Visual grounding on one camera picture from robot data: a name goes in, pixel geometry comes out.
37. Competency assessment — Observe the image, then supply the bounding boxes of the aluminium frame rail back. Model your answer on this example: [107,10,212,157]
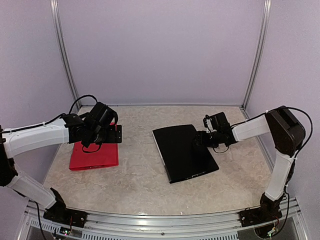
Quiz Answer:
[79,103,245,109]

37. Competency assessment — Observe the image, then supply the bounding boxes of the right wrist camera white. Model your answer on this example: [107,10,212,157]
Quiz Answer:
[203,114,213,133]

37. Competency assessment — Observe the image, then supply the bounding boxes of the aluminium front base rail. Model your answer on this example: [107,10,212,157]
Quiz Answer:
[17,198,308,240]

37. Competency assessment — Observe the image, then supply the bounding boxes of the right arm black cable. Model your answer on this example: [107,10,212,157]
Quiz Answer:
[284,106,313,153]

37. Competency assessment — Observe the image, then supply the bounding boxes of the black clip file folder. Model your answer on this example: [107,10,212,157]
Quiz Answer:
[152,124,219,184]

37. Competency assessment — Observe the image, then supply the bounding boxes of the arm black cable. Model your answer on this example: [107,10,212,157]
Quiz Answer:
[0,94,100,133]
[284,106,313,153]

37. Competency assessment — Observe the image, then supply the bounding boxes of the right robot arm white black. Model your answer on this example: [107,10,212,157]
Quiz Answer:
[193,105,306,222]

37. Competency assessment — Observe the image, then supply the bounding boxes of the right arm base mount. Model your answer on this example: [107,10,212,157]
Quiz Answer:
[238,207,283,227]

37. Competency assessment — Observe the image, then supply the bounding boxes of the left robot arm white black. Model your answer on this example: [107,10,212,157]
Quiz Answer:
[0,102,122,223]

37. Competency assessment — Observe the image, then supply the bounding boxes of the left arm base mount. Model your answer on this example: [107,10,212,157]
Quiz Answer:
[43,202,88,228]

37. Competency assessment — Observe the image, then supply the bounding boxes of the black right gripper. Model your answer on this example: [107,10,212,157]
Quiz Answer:
[192,130,221,148]

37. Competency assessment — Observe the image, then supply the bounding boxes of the aluminium frame post right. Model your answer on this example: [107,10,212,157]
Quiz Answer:
[241,0,272,110]

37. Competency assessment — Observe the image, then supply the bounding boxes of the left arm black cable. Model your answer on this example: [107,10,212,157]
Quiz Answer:
[0,94,100,133]

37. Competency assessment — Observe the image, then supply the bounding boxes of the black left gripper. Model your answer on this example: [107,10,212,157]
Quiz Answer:
[88,124,122,144]

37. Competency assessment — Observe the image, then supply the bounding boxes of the aluminium frame post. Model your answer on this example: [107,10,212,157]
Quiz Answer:
[49,0,80,101]
[241,0,272,110]

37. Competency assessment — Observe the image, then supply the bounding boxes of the aluminium frame post left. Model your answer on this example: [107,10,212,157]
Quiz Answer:
[49,0,80,101]

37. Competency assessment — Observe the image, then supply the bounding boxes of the red clip file folder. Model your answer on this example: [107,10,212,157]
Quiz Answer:
[69,124,122,171]

